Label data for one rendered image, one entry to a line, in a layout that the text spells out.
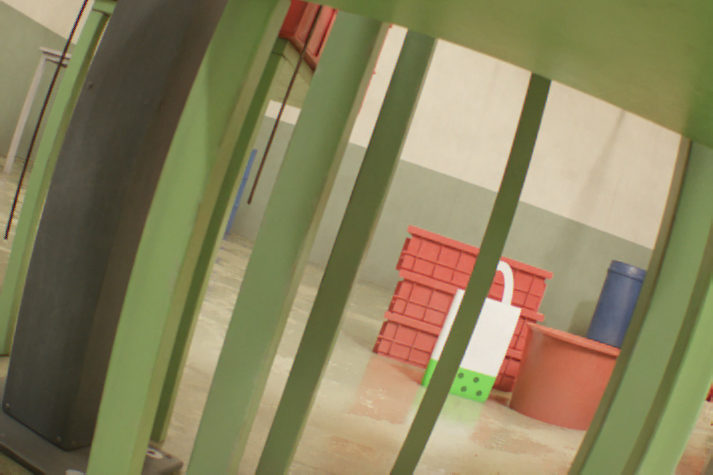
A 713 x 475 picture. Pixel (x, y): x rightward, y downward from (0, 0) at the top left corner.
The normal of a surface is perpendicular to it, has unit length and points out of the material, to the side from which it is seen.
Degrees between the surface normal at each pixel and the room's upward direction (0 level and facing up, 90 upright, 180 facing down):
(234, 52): 90
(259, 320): 90
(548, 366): 99
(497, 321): 80
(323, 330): 90
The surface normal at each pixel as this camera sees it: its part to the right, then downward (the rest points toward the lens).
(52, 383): -0.20, -0.11
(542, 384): -0.67, -0.10
